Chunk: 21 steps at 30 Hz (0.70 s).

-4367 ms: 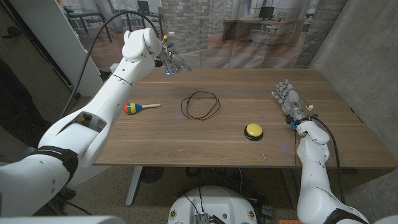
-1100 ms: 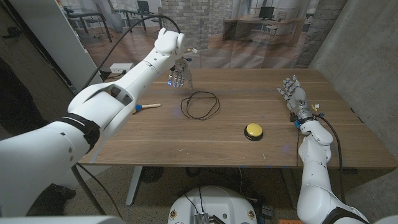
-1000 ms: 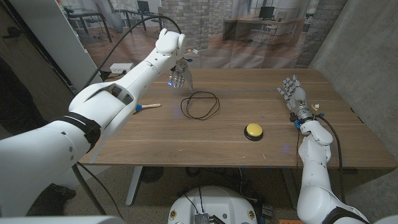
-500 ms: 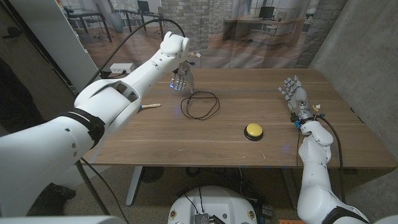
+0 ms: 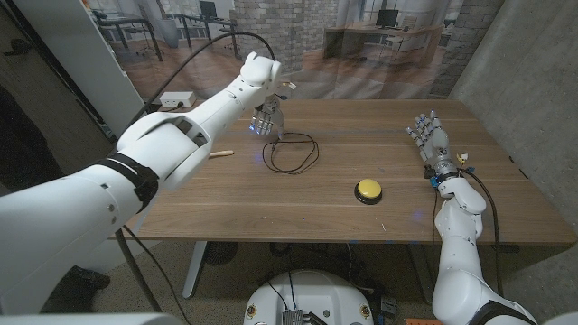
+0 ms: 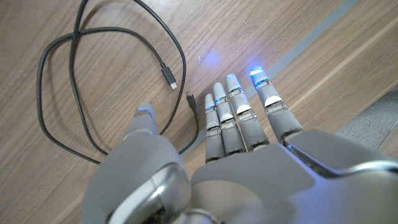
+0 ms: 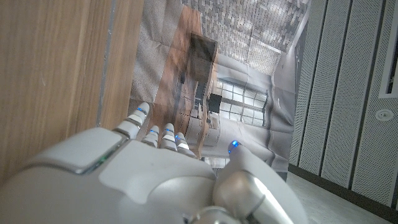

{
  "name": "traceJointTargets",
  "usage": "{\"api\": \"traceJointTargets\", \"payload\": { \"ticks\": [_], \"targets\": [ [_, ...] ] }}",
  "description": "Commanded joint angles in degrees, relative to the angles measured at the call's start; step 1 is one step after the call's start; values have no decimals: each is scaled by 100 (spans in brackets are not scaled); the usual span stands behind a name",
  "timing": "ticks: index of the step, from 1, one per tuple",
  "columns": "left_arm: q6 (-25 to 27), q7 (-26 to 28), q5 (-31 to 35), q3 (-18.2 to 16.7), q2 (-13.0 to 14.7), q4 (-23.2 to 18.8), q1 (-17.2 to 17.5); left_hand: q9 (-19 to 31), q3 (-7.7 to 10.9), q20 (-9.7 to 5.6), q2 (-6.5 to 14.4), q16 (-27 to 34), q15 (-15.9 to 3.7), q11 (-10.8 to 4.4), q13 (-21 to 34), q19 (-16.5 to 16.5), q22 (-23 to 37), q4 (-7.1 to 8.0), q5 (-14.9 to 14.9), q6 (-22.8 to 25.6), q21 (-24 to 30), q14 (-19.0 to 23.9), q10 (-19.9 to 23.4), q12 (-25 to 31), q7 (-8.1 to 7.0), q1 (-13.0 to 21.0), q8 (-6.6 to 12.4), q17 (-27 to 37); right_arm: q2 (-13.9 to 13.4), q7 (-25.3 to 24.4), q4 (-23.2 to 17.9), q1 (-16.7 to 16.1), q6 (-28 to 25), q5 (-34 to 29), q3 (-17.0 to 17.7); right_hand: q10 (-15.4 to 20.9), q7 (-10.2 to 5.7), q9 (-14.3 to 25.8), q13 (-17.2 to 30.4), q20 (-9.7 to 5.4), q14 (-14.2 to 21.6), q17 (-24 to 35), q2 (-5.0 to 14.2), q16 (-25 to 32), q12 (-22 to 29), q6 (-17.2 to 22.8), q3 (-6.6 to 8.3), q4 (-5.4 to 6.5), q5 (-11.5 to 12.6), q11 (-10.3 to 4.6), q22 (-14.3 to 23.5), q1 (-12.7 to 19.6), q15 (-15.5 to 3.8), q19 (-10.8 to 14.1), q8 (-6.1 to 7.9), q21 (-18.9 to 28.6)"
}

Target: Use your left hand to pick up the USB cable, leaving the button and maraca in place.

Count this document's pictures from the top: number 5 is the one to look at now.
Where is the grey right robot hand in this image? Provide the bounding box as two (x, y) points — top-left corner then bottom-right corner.
(405, 109), (459, 179)

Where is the white power strip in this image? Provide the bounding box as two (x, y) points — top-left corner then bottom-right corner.
(159, 90), (197, 108)

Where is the black door handle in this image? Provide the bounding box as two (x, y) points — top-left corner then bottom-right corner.
(3, 38), (33, 58)

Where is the white table leg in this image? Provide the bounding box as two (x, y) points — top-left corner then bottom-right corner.
(182, 240), (209, 300)

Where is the printed office backdrop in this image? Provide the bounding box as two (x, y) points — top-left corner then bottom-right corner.
(83, 0), (506, 101)

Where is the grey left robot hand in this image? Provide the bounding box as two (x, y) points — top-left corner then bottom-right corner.
(249, 95), (287, 139)

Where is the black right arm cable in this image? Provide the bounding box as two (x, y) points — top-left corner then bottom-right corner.
(459, 168), (505, 298)

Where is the black USB cable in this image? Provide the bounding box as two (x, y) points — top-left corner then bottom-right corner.
(262, 132), (321, 176)

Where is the grey table leg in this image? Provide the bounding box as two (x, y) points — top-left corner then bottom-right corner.
(406, 243), (435, 304)

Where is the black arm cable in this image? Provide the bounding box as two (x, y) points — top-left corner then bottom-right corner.
(128, 30), (277, 128)
(459, 168), (505, 298)

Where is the white cabinet panel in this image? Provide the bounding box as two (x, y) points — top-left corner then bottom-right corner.
(13, 0), (151, 141)

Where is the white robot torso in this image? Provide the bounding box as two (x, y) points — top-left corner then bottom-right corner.
(243, 269), (375, 325)

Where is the yellow button with black base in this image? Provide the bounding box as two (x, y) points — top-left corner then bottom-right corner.
(353, 178), (384, 206)

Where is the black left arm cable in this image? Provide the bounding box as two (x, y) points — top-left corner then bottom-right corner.
(128, 30), (277, 128)

